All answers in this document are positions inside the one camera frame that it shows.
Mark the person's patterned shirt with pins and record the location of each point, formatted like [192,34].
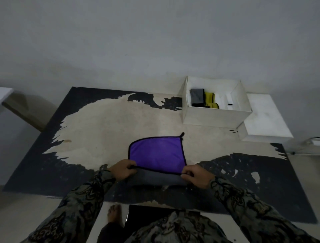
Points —
[180,230]

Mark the person's left foot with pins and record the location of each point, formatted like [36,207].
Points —
[115,214]

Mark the person's right hand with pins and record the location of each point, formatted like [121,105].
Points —
[200,176]

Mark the person's left forearm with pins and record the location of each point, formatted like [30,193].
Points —
[72,210]

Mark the white box lid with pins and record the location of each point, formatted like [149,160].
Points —
[267,117]

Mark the person's left hand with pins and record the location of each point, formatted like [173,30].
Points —
[121,170]

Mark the person's dark trouser leg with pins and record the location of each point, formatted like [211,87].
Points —
[110,234]

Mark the white side table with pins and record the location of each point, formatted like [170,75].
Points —
[5,93]

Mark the person's right forearm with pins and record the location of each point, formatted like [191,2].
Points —
[257,215]

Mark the white box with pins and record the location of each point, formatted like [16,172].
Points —
[215,117]

